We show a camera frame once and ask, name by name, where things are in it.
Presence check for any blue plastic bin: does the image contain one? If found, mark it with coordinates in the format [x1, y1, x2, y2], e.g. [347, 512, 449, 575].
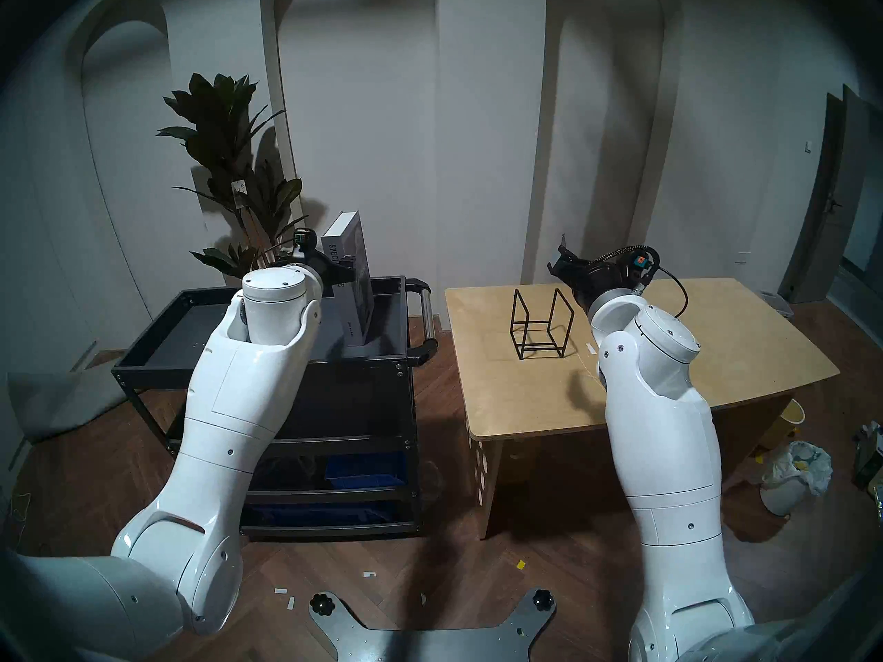
[324, 452, 408, 490]

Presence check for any grey leaning board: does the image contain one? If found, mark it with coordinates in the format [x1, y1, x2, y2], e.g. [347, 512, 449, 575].
[7, 364, 128, 444]

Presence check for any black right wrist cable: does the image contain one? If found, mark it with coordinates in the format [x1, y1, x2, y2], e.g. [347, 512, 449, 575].
[599, 245, 689, 319]

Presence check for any tall green potted plant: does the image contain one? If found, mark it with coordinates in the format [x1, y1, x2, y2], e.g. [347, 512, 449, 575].
[156, 73, 309, 285]

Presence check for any dark grey door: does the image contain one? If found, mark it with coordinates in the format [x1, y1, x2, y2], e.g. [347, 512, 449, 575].
[780, 85, 871, 304]

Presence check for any grey Special Issue book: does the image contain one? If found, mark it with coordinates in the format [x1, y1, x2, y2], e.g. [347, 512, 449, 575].
[321, 211, 375, 348]

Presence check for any yellow bucket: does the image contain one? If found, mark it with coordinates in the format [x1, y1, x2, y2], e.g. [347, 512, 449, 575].
[759, 399, 806, 451]

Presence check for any black wire book stand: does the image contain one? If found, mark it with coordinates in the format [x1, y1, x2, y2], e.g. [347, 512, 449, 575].
[510, 288, 575, 360]

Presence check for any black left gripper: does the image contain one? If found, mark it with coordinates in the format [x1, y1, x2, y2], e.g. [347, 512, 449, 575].
[268, 248, 357, 287]

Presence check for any cardboard boxes pile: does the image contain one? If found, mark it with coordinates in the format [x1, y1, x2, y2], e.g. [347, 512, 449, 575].
[854, 421, 883, 492]

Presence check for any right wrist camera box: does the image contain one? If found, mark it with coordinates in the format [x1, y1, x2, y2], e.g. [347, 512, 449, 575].
[624, 248, 661, 285]

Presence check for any black metal utility cart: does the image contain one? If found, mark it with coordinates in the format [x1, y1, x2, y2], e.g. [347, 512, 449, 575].
[112, 276, 439, 539]

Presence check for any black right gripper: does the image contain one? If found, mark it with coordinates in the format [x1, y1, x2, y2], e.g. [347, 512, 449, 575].
[548, 234, 632, 310]

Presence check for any light wooden table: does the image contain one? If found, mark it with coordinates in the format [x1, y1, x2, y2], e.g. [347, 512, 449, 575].
[444, 277, 841, 541]

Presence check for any white bagged trash bin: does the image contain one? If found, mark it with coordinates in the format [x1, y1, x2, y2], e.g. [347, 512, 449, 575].
[760, 440, 833, 518]

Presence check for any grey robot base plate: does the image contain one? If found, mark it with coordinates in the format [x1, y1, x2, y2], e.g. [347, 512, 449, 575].
[308, 588, 557, 662]

